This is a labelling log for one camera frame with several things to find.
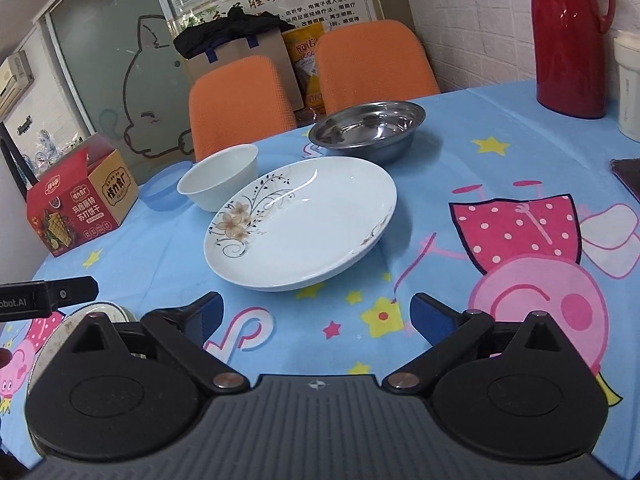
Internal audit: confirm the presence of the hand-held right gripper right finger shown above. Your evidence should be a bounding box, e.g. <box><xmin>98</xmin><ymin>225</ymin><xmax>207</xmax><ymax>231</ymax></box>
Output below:
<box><xmin>384</xmin><ymin>292</ymin><xmax>577</xmax><ymax>395</ymax></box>

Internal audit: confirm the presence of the grey-green plate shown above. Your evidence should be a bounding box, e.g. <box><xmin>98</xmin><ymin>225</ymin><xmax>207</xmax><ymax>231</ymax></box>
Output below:
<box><xmin>27</xmin><ymin>301</ymin><xmax>137</xmax><ymax>401</ymax></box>

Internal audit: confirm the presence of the white lidded cup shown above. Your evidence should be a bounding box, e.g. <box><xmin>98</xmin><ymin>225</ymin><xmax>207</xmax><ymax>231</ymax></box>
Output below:
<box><xmin>612</xmin><ymin>30</ymin><xmax>640</xmax><ymax>137</ymax></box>

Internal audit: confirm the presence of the beige air conditioner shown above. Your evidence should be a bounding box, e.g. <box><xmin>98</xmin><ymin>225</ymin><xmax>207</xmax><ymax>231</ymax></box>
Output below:
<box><xmin>0</xmin><ymin>51</ymin><xmax>36</xmax><ymax>116</ymax></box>

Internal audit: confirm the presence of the black smartphone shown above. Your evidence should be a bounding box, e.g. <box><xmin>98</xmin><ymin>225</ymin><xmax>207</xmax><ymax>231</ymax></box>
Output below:
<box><xmin>610</xmin><ymin>158</ymin><xmax>640</xmax><ymax>191</ymax></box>

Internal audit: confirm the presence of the red thermos jug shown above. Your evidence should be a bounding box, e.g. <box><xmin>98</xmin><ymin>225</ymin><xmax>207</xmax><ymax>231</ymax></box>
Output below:
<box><xmin>531</xmin><ymin>0</ymin><xmax>616</xmax><ymax>120</ymax></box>

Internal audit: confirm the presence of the white ceramic bowl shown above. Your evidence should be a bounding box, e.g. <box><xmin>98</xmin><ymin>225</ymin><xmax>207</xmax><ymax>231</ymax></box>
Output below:
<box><xmin>176</xmin><ymin>143</ymin><xmax>259</xmax><ymax>212</ymax></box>

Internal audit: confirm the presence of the white floral plate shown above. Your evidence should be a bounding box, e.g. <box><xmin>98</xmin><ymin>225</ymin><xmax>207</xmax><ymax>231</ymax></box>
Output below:
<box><xmin>203</xmin><ymin>156</ymin><xmax>398</xmax><ymax>292</ymax></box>

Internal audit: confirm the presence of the stainless steel bowl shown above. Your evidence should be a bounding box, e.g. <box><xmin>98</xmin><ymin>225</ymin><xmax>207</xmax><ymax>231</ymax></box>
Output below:
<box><xmin>308</xmin><ymin>100</ymin><xmax>427</xmax><ymax>165</ymax></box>

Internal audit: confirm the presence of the blue plastic bowl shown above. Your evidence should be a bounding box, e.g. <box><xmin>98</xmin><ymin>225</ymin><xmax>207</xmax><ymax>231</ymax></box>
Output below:
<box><xmin>141</xmin><ymin>161</ymin><xmax>196</xmax><ymax>212</ymax></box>

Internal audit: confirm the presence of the brown cardboard box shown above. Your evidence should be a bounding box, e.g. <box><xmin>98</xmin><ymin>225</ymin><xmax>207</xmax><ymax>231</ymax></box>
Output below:
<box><xmin>182</xmin><ymin>27</ymin><xmax>306</xmax><ymax>111</ymax></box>

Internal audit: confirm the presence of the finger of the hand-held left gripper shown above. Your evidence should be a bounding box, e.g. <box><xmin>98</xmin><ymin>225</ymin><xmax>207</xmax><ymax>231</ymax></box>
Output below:
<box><xmin>45</xmin><ymin>276</ymin><xmax>100</xmax><ymax>307</ymax></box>

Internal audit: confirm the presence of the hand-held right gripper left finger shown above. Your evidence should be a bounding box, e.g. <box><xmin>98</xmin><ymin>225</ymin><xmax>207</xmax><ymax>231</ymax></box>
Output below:
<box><xmin>63</xmin><ymin>291</ymin><xmax>251</xmax><ymax>395</ymax></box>

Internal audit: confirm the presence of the black cloth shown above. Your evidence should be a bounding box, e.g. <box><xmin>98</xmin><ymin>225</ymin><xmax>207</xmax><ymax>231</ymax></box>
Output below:
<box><xmin>173</xmin><ymin>10</ymin><xmax>296</xmax><ymax>58</ymax></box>

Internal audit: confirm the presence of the blue cartoon tablecloth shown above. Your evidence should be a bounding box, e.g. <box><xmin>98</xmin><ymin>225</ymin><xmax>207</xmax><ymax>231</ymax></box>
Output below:
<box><xmin>0</xmin><ymin>80</ymin><xmax>640</xmax><ymax>466</ymax></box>

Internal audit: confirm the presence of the yellow plastic bag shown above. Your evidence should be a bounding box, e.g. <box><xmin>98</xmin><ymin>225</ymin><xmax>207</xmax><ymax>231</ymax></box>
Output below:
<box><xmin>282</xmin><ymin>22</ymin><xmax>333</xmax><ymax>111</ymax></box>

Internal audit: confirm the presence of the red cracker box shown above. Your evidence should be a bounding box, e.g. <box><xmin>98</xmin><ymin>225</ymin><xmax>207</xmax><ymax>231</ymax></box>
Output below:
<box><xmin>26</xmin><ymin>133</ymin><xmax>140</xmax><ymax>258</ymax></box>

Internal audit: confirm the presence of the orange mesh chair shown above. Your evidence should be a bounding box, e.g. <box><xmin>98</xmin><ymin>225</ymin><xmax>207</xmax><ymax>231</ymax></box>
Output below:
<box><xmin>315</xmin><ymin>20</ymin><xmax>441</xmax><ymax>116</ymax></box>
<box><xmin>188</xmin><ymin>55</ymin><xmax>298</xmax><ymax>163</ymax></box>

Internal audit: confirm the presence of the frosted glass door rabbit sticker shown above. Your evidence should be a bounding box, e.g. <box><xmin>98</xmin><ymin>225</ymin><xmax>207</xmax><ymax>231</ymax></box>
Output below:
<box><xmin>47</xmin><ymin>0</ymin><xmax>201</xmax><ymax>186</ymax></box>

